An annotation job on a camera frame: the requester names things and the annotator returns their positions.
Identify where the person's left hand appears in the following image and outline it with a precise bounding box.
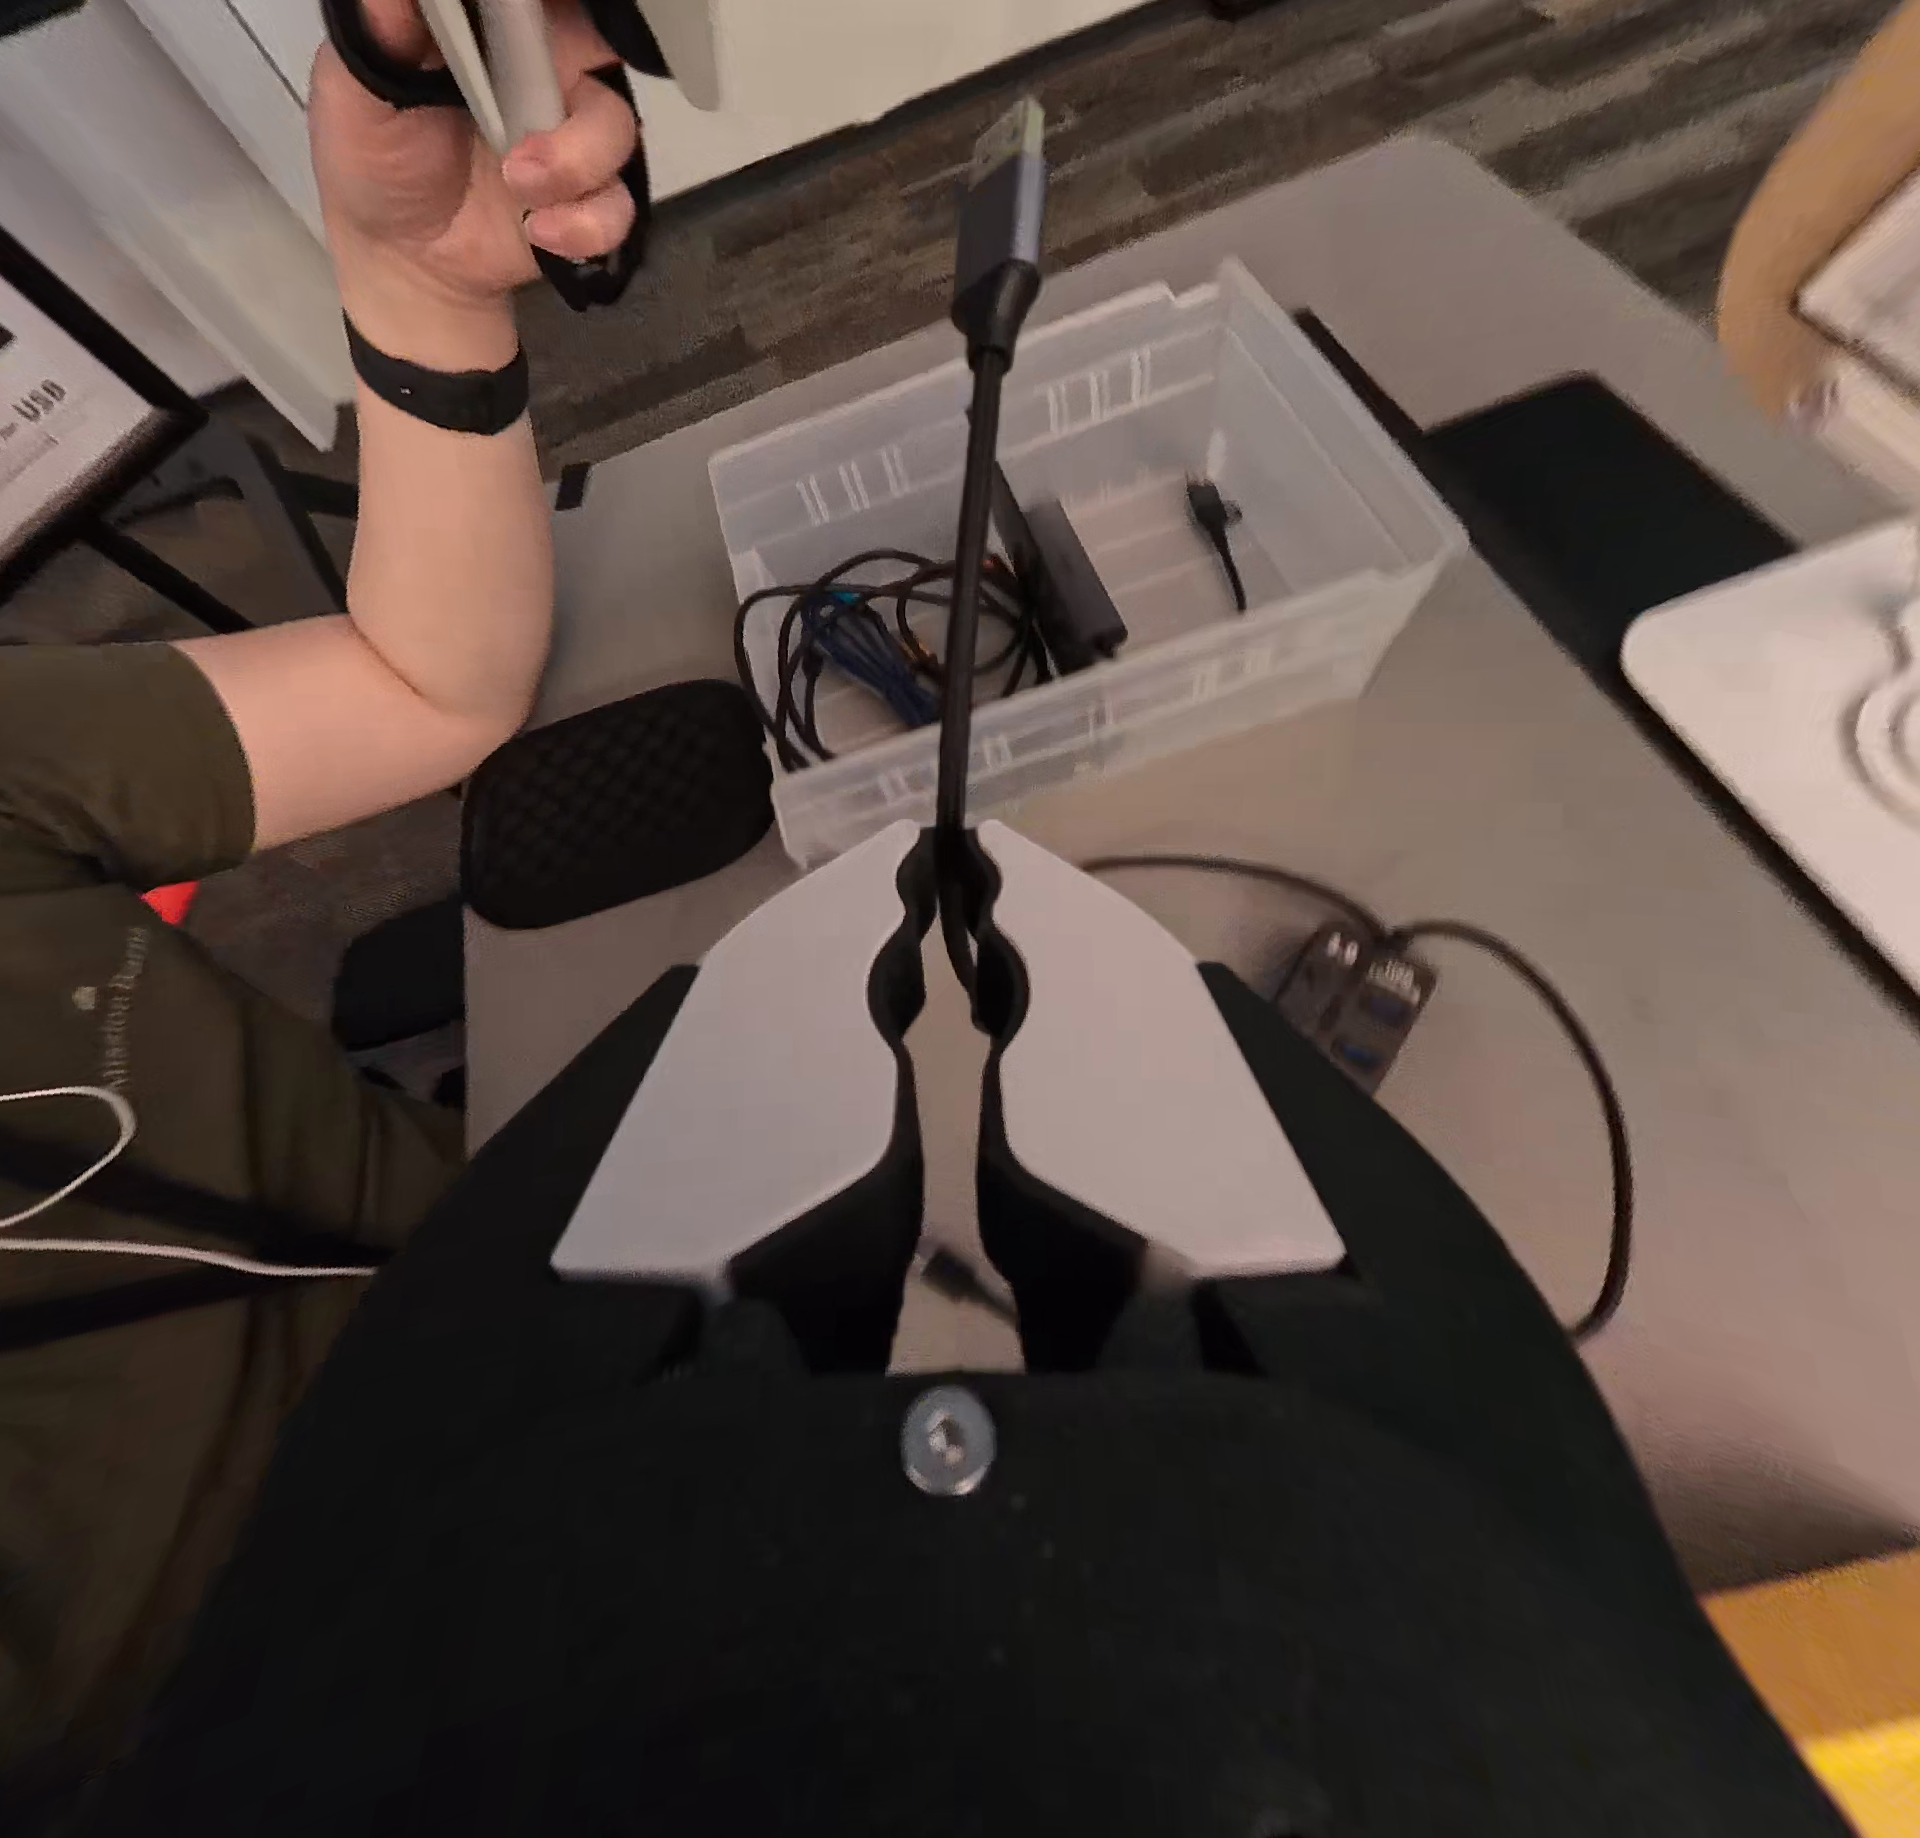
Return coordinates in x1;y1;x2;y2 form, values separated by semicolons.
303;0;647;355

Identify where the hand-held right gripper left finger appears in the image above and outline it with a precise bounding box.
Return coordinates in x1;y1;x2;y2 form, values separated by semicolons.
551;818;923;1307

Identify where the black framed marker sign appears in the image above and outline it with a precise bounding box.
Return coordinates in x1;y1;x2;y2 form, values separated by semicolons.
0;219;362;640

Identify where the yellow storage bin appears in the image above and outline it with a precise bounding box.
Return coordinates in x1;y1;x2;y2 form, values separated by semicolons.
1701;1550;1920;1838

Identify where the clear plastic bin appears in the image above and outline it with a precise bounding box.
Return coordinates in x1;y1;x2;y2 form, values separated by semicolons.
704;256;1473;871

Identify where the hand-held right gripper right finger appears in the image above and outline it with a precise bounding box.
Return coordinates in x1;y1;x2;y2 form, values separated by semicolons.
973;818;1350;1310

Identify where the instruction sheet on wooden stand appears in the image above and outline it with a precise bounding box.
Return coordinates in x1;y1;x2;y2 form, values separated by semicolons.
1714;0;1920;421

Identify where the person's left forearm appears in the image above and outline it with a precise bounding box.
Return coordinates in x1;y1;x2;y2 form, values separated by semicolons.
164;354;558;860

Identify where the blue braided cable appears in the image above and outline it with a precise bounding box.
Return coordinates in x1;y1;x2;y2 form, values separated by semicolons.
801;593;944;730

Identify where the white metal stand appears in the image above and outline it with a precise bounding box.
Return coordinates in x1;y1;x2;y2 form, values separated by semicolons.
1619;513;1920;1041

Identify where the thin black hub cable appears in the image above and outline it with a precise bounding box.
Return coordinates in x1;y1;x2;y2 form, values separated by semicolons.
916;853;1637;1345

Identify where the black wristband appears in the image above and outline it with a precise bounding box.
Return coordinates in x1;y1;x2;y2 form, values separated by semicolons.
341;310;531;440

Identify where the black cable grey plug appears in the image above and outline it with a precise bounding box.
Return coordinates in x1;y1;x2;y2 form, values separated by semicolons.
927;95;1052;1037

